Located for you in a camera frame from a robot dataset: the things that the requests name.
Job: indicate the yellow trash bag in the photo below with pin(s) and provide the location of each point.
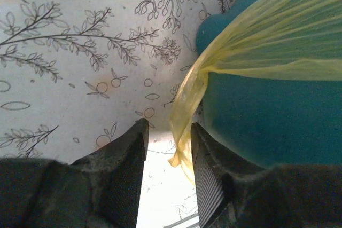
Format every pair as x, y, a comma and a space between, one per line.
271, 39

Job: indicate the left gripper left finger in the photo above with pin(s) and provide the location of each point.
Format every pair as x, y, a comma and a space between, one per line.
101, 189

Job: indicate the teal trash bin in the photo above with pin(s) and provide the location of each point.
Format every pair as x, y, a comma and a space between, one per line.
270, 121

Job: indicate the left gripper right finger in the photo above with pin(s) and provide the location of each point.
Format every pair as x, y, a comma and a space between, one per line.
233, 192

